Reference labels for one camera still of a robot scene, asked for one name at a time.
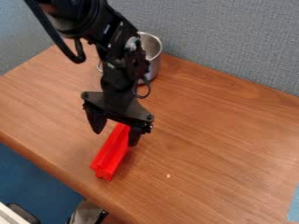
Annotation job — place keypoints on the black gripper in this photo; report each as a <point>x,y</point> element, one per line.
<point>121,107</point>

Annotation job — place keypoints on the red star-shaped bar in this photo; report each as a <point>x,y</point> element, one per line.
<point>111,153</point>

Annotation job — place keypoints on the stainless steel pot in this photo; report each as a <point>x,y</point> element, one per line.
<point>151,54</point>

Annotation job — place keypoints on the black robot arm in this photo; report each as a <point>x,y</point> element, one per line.
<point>91,20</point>

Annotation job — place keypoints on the white object bottom left corner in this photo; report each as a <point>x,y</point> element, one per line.
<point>10,217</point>

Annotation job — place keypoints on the grey chair part below table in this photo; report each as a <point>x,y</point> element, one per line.
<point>87,214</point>

